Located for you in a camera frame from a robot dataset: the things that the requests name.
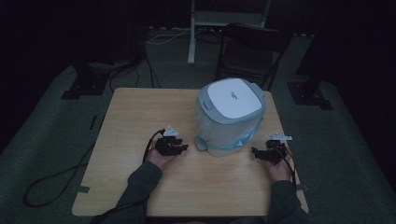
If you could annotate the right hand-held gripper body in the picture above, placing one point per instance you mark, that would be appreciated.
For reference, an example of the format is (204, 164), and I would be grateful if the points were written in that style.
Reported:
(274, 148)

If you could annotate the grey tape strip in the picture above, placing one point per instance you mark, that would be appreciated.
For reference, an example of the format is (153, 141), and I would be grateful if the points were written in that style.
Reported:
(83, 188)

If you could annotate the white pedal trash can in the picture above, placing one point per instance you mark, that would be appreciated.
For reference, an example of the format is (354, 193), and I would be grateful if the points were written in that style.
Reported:
(229, 116)

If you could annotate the person's left hand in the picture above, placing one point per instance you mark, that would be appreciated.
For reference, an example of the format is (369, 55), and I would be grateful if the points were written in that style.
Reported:
(159, 158)

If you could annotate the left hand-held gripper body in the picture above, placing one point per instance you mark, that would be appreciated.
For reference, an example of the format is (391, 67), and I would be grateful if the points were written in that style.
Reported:
(166, 143)

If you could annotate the person's right hand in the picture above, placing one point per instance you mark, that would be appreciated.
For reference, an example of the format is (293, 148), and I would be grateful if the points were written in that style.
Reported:
(282, 168)

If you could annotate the blue trash bag liner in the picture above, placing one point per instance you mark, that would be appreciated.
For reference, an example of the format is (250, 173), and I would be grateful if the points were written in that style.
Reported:
(242, 137)

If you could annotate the white metal stand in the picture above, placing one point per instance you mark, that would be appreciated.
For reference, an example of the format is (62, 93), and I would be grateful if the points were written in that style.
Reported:
(218, 21)

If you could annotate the black stand base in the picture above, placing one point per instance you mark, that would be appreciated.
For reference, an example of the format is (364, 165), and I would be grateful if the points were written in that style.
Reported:
(308, 93)
(85, 84)

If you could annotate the black folding chair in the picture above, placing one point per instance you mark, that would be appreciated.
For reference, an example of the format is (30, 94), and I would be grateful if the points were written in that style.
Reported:
(249, 53)

